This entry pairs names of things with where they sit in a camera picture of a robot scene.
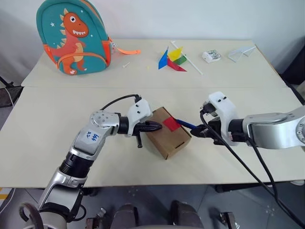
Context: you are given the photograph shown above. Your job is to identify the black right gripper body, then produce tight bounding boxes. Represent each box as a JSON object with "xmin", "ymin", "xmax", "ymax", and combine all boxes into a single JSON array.
[{"xmin": 206, "ymin": 118, "xmax": 231, "ymax": 146}]

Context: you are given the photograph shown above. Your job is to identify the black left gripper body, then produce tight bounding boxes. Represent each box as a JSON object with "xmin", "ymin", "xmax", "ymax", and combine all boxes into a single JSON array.
[{"xmin": 132, "ymin": 122, "xmax": 147, "ymax": 148}]

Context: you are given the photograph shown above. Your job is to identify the blue pen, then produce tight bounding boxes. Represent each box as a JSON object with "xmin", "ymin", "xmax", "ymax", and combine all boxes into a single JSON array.
[{"xmin": 174, "ymin": 117, "xmax": 199, "ymax": 131}]

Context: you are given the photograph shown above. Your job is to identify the brown cardboard box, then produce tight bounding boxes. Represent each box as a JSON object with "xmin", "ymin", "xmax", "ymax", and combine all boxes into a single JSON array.
[{"xmin": 144, "ymin": 106, "xmax": 192, "ymax": 161}]

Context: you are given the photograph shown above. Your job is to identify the red tape strip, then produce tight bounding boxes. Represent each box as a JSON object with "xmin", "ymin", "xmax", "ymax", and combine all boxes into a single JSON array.
[{"xmin": 163, "ymin": 116, "xmax": 183, "ymax": 132}]

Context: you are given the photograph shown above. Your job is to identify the white plastic pinwheel stick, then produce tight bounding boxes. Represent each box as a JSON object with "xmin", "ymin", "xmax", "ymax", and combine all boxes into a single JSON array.
[{"xmin": 170, "ymin": 41, "xmax": 204, "ymax": 75}]

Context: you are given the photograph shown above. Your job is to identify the colourful pinwheel sails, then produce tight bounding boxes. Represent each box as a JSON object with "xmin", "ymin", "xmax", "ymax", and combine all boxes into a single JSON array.
[{"xmin": 157, "ymin": 45, "xmax": 188, "ymax": 73}]

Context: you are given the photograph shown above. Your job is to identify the white battery case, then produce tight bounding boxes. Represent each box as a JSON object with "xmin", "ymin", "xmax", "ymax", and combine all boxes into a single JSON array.
[{"xmin": 202, "ymin": 49, "xmax": 222, "ymax": 63}]

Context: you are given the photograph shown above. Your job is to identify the clear safety glasses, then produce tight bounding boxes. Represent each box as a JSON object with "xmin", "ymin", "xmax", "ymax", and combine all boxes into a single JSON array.
[{"xmin": 227, "ymin": 45, "xmax": 256, "ymax": 63}]

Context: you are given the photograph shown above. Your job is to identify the dark rounded shape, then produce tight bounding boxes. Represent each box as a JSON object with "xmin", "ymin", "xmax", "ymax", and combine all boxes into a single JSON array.
[
  {"xmin": 115, "ymin": 203, "xmax": 139, "ymax": 229},
  {"xmin": 170, "ymin": 200, "xmax": 205, "ymax": 229}
]

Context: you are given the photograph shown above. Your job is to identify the black chair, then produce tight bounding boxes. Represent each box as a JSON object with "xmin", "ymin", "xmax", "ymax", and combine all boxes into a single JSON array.
[{"xmin": 279, "ymin": 35, "xmax": 305, "ymax": 105}]

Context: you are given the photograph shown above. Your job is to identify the teal dinosaur backpack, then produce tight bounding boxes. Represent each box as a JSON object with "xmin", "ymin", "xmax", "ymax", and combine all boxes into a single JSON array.
[{"xmin": 36, "ymin": 0, "xmax": 142, "ymax": 76}]

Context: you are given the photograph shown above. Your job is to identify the beige rounded robot cover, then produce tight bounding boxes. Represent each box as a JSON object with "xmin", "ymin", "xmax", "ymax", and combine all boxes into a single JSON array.
[{"xmin": 18, "ymin": 202, "xmax": 70, "ymax": 229}]

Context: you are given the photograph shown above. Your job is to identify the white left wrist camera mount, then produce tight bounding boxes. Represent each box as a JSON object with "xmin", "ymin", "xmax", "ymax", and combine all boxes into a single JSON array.
[{"xmin": 126, "ymin": 98, "xmax": 153, "ymax": 138}]

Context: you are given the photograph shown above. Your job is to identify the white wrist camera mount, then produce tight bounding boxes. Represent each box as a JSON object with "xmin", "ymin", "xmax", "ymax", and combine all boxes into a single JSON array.
[
  {"xmin": 126, "ymin": 98, "xmax": 153, "ymax": 138},
  {"xmin": 202, "ymin": 91, "xmax": 240, "ymax": 146}
]

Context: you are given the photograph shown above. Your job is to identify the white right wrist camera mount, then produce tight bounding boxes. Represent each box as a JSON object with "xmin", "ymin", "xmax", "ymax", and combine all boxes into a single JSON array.
[{"xmin": 202, "ymin": 91, "xmax": 240, "ymax": 146}]

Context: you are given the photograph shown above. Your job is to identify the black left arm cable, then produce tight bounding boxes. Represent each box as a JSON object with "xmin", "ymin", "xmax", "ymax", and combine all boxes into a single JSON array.
[{"xmin": 100, "ymin": 94, "xmax": 143, "ymax": 111}]

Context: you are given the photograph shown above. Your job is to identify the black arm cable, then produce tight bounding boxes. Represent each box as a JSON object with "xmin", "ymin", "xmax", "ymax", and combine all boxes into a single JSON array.
[
  {"xmin": 100, "ymin": 94, "xmax": 143, "ymax": 111},
  {"xmin": 199, "ymin": 111, "xmax": 305, "ymax": 226},
  {"xmin": 246, "ymin": 124, "xmax": 282, "ymax": 203}
]

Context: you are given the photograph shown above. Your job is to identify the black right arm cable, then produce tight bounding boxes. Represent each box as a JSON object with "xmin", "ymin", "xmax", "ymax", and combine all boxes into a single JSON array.
[
  {"xmin": 199, "ymin": 111, "xmax": 305, "ymax": 226},
  {"xmin": 246, "ymin": 124, "xmax": 282, "ymax": 203}
]

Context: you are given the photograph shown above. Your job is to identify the metal bracket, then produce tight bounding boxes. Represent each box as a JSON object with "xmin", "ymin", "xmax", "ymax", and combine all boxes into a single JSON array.
[
  {"xmin": 215, "ymin": 210, "xmax": 240, "ymax": 229},
  {"xmin": 85, "ymin": 207, "xmax": 107, "ymax": 229}
]

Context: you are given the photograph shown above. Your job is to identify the black stand with white cable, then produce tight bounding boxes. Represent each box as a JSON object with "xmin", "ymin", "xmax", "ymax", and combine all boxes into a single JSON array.
[{"xmin": 0, "ymin": 75, "xmax": 24, "ymax": 108}]

